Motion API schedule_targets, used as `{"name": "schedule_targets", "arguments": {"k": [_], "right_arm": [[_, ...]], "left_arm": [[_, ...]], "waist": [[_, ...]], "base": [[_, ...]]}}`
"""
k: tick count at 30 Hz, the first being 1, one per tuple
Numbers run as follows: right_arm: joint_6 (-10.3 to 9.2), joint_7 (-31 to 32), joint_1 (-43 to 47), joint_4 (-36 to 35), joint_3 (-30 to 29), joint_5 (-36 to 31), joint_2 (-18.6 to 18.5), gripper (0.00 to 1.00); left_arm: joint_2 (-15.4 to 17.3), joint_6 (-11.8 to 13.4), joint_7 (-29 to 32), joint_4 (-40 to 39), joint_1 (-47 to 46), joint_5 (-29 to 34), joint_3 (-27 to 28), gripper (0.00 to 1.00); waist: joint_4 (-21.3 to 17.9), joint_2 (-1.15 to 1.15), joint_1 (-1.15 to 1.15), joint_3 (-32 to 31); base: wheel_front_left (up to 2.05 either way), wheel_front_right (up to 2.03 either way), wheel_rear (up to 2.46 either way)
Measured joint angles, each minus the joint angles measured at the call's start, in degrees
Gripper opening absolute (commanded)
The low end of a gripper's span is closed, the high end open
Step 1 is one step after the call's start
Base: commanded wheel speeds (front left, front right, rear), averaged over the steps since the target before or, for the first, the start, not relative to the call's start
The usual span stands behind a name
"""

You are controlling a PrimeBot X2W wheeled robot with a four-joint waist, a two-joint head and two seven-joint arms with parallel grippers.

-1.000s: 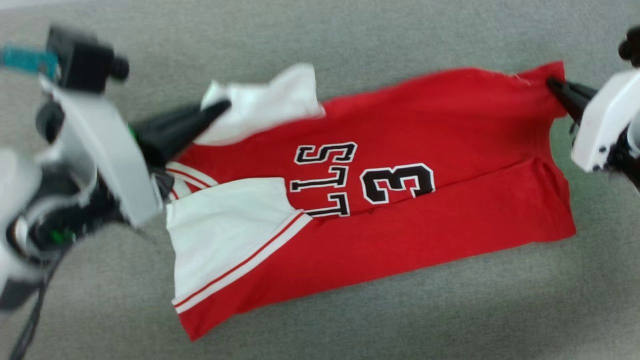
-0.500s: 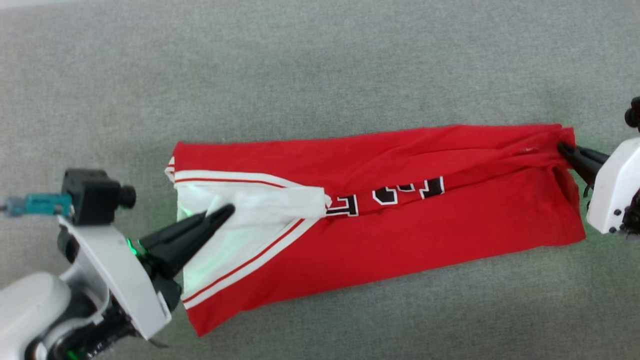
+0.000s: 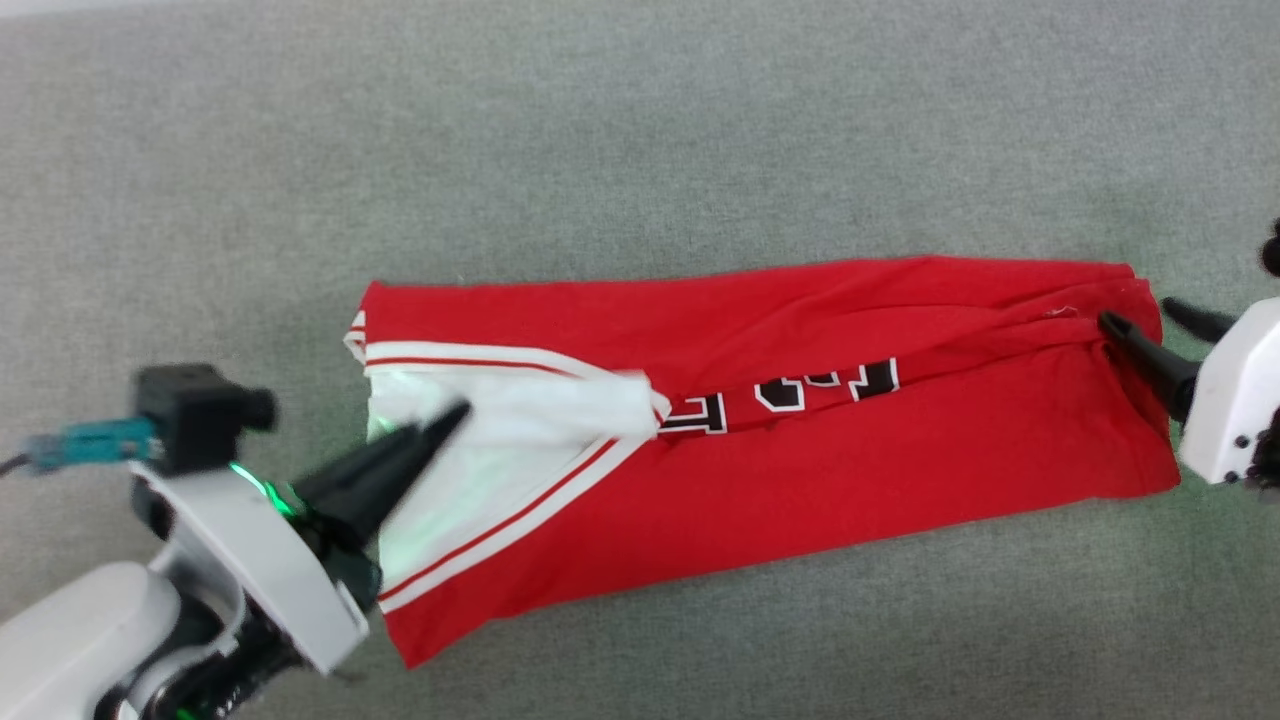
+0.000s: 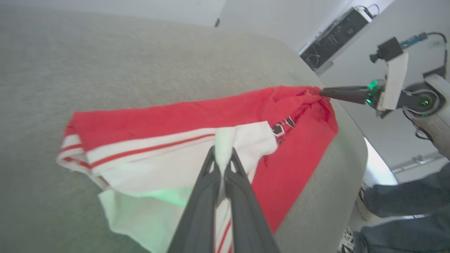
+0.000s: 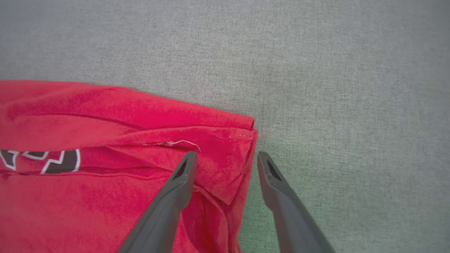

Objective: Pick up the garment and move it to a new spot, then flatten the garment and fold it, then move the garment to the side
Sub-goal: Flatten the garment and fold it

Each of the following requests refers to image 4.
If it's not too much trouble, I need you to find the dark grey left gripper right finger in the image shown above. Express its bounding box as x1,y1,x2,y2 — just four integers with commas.
224,148,280,253

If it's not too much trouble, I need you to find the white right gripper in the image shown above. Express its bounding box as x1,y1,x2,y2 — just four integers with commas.
319,52,438,119

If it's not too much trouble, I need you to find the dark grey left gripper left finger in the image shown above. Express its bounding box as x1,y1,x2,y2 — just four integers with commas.
167,146,222,253

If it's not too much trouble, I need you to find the red and white shirt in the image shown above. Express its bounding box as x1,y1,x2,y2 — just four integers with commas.
56,85,340,253

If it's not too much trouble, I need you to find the black equipment cabinet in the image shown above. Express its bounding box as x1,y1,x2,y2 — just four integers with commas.
299,4,381,71

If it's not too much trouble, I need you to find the black and white sneaker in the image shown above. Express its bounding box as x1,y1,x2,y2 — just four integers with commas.
339,227,356,253

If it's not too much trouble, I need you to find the grey-green fabric sofa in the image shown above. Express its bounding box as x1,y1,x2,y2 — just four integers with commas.
0,5,368,253

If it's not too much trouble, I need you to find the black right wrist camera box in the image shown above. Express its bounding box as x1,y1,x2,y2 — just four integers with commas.
369,37,404,64

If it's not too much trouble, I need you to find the right camera cable teal plug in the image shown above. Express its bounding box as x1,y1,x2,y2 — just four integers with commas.
400,32,449,78

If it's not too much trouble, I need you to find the grey wall cable duct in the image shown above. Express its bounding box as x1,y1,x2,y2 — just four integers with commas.
390,154,444,175

